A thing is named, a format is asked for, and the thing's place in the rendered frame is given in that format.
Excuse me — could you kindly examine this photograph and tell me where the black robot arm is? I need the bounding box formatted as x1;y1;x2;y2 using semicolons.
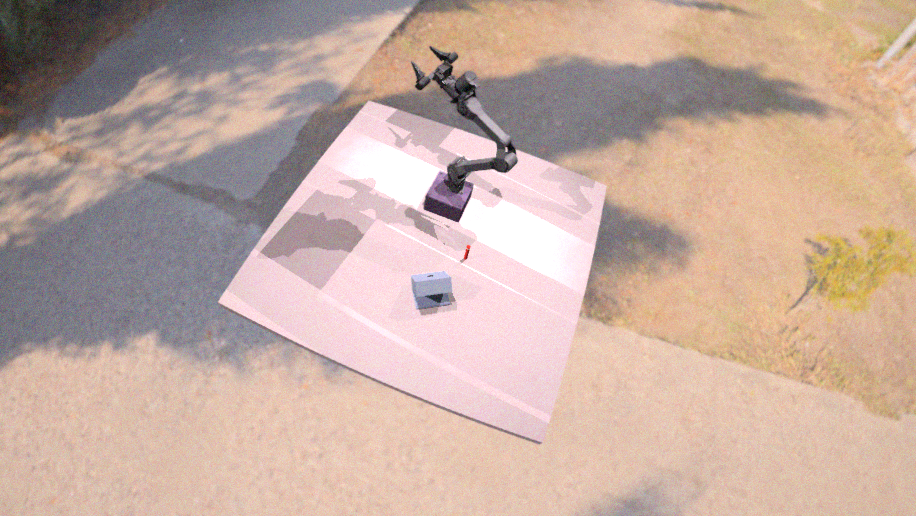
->
434;61;518;195

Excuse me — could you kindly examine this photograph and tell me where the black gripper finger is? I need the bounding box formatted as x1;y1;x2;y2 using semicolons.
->
411;61;426;83
429;46;452;61

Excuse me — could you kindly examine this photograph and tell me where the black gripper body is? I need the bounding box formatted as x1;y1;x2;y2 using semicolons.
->
415;51;458;90

